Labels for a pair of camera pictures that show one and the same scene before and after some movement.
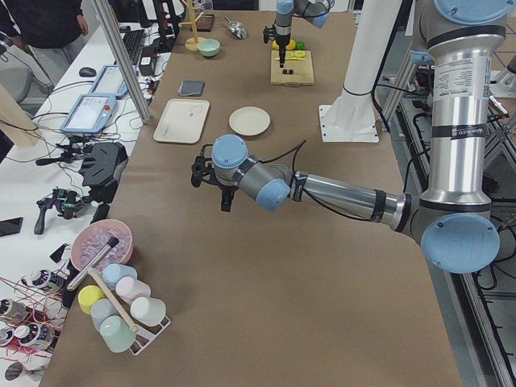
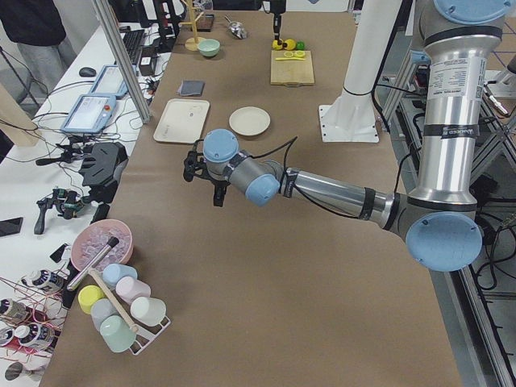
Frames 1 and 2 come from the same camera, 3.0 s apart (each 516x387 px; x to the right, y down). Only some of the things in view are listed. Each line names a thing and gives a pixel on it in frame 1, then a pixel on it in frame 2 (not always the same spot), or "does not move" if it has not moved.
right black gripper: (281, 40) to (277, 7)
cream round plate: (248, 120) does not move
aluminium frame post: (122, 56) does not move
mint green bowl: (208, 47) does not move
